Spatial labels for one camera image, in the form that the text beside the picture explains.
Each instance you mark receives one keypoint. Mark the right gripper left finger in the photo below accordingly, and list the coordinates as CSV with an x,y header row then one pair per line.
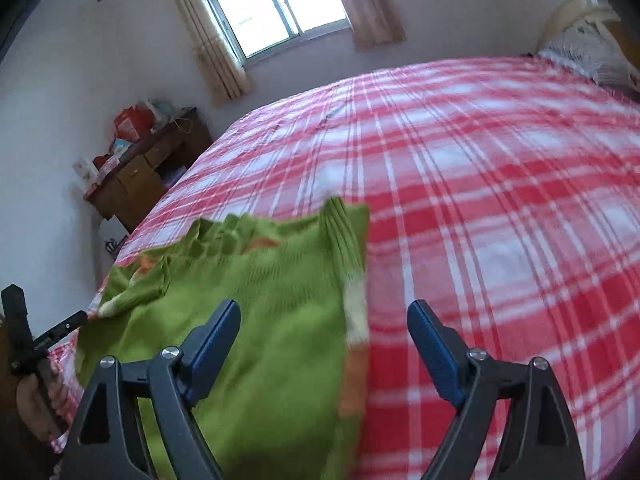
x,y
126,403

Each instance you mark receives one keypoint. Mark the green orange striped knit sweater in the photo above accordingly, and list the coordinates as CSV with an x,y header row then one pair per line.
x,y
289,400

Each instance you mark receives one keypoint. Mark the person's left hand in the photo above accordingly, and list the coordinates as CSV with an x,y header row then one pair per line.
x,y
33,411

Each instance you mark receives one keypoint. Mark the white paper shopping bag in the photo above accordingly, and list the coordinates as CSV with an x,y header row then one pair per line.
x,y
113,235

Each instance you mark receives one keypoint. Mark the brown wooden desk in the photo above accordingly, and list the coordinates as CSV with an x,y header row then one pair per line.
x,y
140,179

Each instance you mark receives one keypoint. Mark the red plaid bed sheet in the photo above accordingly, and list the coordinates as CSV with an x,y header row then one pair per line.
x,y
502,191

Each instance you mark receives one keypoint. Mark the red gift bag on desk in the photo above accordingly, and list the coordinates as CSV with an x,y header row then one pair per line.
x,y
134,123

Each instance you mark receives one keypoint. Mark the beige left curtain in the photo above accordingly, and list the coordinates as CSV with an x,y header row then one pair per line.
x,y
221,69

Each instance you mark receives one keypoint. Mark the beige curtain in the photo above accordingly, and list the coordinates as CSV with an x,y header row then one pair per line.
x,y
373,23
221,69

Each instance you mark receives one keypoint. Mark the grey patterned pillow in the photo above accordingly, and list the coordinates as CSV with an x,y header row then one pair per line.
x,y
582,49

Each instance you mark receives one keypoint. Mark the cream wooden headboard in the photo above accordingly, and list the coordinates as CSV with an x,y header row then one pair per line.
x,y
571,11

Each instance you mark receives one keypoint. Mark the beige right curtain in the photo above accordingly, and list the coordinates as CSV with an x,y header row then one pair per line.
x,y
373,23

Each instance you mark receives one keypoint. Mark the bright window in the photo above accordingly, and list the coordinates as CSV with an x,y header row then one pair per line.
x,y
256,28

